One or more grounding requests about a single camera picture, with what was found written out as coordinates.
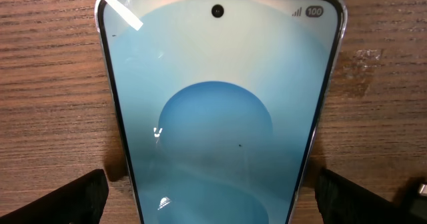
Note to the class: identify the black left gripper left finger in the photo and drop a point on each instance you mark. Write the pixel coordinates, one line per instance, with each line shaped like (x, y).
(81, 201)

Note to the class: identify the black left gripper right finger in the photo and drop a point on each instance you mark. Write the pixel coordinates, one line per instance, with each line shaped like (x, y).
(341, 201)

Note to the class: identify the blue Galaxy smartphone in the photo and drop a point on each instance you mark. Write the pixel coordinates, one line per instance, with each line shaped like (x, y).
(218, 101)

